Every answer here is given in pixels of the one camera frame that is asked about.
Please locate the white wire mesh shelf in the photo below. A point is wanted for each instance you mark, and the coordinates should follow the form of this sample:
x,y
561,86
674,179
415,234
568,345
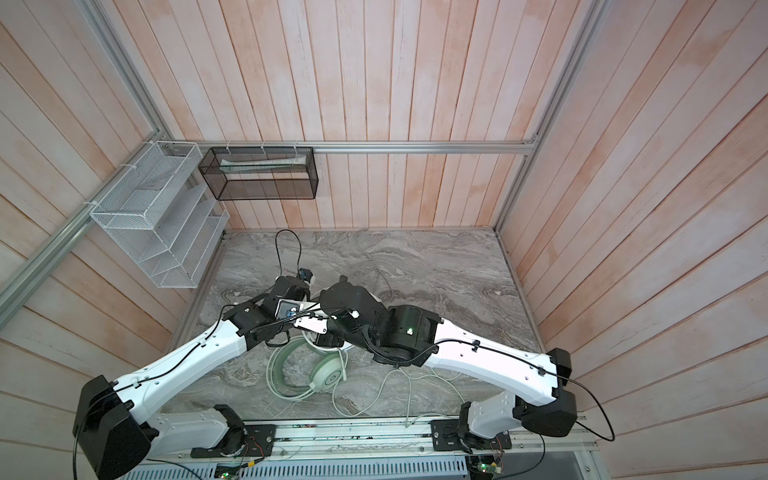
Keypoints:
x,y
167,226

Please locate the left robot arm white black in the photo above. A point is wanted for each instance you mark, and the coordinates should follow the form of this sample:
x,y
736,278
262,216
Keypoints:
x,y
115,425

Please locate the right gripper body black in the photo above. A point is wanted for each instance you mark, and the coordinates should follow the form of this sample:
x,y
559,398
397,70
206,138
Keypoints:
x,y
339,335

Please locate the aluminium frame bar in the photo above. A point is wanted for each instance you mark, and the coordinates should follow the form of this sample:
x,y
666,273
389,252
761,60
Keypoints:
x,y
370,147

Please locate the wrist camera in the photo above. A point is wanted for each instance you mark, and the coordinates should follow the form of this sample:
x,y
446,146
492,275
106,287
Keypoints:
x,y
306,275
306,315

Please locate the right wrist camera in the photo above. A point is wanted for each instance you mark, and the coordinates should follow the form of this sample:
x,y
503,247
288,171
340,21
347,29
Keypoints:
x,y
306,315

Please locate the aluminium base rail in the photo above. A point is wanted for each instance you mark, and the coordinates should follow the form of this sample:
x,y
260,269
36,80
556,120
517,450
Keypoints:
x,y
426,447

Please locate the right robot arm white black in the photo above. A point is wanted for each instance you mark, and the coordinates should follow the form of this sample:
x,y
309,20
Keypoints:
x,y
533,385

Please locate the white headphones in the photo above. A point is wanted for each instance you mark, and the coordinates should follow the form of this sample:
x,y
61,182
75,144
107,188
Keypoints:
x,y
317,342

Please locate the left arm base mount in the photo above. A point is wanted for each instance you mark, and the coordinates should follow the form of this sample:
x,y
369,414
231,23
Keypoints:
x,y
240,439

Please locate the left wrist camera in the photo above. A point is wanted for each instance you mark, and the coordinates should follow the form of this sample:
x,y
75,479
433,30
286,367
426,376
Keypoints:
x,y
306,275

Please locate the black mesh basket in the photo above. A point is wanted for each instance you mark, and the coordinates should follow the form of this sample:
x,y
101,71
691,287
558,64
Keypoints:
x,y
260,173

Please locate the green headphones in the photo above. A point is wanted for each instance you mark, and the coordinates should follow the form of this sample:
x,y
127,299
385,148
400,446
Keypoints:
x,y
327,373

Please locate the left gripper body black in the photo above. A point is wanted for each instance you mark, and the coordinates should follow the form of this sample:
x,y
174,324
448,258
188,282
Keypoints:
x,y
287,324

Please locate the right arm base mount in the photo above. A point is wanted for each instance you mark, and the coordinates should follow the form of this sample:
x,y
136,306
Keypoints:
x,y
454,435

